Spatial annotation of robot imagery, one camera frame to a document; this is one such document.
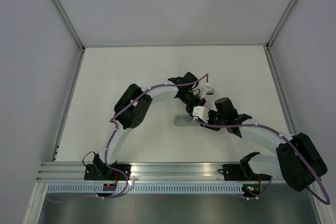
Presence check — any grey cloth napkin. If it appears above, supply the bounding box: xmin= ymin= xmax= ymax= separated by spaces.
xmin=173 ymin=115 xmax=199 ymax=127

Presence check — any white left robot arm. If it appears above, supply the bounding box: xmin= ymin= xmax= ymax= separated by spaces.
xmin=93 ymin=72 xmax=208 ymax=180

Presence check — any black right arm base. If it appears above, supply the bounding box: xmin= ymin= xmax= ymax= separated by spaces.
xmin=218 ymin=163 xmax=271 ymax=182

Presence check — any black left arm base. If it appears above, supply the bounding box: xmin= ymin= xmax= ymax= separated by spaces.
xmin=84 ymin=163 xmax=132 ymax=181

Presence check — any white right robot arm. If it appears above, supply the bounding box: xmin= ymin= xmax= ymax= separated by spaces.
xmin=192 ymin=98 xmax=328 ymax=191

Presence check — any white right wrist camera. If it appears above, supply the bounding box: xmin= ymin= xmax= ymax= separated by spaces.
xmin=192 ymin=106 xmax=210 ymax=123

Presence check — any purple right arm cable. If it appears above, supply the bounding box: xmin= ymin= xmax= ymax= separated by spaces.
xmin=195 ymin=119 xmax=331 ymax=206

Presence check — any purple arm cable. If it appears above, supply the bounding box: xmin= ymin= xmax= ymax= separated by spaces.
xmin=47 ymin=73 xmax=209 ymax=204
xmin=195 ymin=119 xmax=331 ymax=206

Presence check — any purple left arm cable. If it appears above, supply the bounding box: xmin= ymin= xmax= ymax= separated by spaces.
xmin=47 ymin=73 xmax=209 ymax=204

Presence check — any white slotted cable duct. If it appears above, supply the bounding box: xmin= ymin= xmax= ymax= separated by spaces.
xmin=47 ymin=183 xmax=243 ymax=194

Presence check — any aluminium left frame post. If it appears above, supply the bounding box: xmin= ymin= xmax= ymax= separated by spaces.
xmin=51 ymin=0 xmax=85 ymax=52

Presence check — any aluminium frame post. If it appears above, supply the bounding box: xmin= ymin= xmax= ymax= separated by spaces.
xmin=265 ymin=0 xmax=299 ymax=51
xmin=51 ymin=0 xmax=85 ymax=52

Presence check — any aluminium front rail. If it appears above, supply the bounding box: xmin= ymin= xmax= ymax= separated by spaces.
xmin=36 ymin=162 xmax=323 ymax=184

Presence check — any aluminium right frame post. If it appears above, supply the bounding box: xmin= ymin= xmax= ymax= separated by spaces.
xmin=265 ymin=0 xmax=299 ymax=51

